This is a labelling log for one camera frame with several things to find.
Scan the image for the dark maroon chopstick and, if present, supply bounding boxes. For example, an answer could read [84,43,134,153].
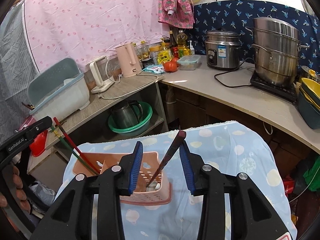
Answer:
[146,130,187,187]

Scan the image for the white ceramic spoon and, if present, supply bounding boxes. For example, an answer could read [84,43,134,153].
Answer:
[146,181,161,192]

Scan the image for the green chopstick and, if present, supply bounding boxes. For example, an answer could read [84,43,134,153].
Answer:
[50,126,98,175]

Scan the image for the red chopstick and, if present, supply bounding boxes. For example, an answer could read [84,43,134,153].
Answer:
[53,117,99,174]

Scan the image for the person's left hand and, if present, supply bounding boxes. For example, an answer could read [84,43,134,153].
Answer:
[0,163,31,213]

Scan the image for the red plastic basin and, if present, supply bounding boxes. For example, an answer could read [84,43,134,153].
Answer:
[29,130,48,157]

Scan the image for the pink plastic basket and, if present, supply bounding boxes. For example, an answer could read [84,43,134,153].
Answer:
[15,116,35,133]

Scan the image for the dark kettle under shelf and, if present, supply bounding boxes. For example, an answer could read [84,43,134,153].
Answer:
[111,100,144,129]

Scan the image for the green plastic basin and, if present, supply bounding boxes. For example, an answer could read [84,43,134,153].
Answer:
[107,100,153,137]

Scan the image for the pink perforated utensil holder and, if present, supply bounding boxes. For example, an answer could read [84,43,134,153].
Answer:
[84,151,172,206]

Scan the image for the blue patterned tablecloth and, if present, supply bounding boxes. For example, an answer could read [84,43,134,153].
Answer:
[53,120,298,240]

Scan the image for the teal dish drainer box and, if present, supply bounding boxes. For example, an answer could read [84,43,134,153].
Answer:
[28,58,90,121]

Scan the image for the grey striped sheet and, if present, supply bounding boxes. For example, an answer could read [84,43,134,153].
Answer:
[0,3,37,142]

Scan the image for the blue wet wipes pack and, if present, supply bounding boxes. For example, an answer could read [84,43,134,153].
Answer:
[143,64,165,75]

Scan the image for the pink electric kettle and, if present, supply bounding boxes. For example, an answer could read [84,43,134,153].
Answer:
[116,43,142,78]

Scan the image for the red tomato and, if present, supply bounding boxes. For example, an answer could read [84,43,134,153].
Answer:
[163,61,177,73]

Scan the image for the clear food container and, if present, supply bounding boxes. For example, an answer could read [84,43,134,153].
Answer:
[177,55,201,70]

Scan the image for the white small heater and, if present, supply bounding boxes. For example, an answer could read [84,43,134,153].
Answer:
[88,56,115,94]

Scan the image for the yellow seasoning bag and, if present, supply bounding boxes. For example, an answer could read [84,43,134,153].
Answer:
[157,49,172,64]

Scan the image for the cooking oil bottle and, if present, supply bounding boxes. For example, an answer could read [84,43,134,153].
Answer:
[177,30,191,58]

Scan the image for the dark soy sauce bottle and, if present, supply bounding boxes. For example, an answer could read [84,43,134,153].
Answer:
[169,30,179,58]

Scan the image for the steel rice cooker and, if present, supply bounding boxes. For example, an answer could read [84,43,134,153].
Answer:
[205,30,241,70]

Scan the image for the black induction cooktop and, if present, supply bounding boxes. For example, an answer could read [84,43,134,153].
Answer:
[250,71,297,103]

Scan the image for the pink dotted curtain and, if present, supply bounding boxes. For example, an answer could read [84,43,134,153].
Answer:
[24,0,169,72]

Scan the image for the green plastic bag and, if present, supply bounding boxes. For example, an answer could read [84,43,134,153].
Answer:
[303,158,320,193]

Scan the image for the stacked green yellow bowls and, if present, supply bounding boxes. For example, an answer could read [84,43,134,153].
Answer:
[298,77,319,129]

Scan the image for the stacked steel steamer pot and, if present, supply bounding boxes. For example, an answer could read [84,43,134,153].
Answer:
[246,17,309,87]

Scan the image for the pink floral garment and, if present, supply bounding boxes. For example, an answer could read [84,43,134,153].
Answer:
[158,0,194,29]

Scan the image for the navy floral cloth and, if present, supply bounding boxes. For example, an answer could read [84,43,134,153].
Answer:
[190,0,319,74]

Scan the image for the black power cable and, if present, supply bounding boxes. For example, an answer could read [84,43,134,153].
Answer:
[213,57,256,88]

